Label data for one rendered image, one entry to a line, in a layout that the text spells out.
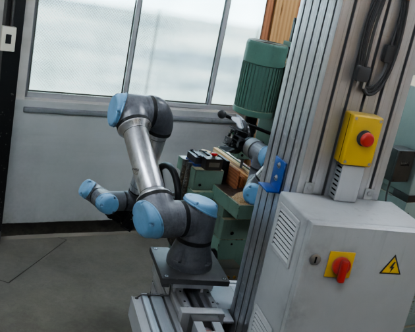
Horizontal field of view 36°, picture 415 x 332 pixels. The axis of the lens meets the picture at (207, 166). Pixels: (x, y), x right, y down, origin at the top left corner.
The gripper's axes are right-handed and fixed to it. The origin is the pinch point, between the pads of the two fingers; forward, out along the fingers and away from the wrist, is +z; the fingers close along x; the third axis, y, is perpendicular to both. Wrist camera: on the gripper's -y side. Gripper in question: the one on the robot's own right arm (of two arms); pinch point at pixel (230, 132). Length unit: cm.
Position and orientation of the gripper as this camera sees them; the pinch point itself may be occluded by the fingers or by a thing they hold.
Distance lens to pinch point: 256.1
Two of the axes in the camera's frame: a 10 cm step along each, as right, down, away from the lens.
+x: -3.8, 9.1, 1.8
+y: -8.2, -2.4, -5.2
